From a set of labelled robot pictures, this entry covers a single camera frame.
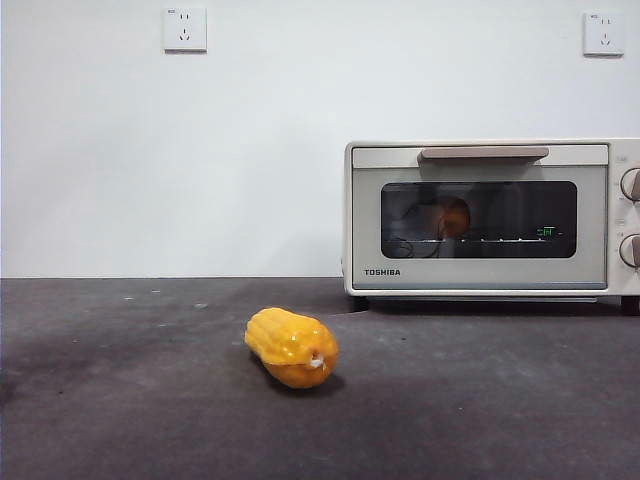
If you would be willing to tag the round oven knob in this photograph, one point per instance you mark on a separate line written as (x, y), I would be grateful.
(631, 185)
(630, 250)

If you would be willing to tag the brown potato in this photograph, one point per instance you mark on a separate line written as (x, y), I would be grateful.
(455, 215)

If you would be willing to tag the yellow corn cob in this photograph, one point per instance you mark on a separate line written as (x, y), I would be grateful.
(290, 345)

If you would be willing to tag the white wall socket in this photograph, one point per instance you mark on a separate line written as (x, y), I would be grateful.
(604, 34)
(184, 29)

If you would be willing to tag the cream toaster oven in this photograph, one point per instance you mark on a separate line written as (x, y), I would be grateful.
(622, 220)

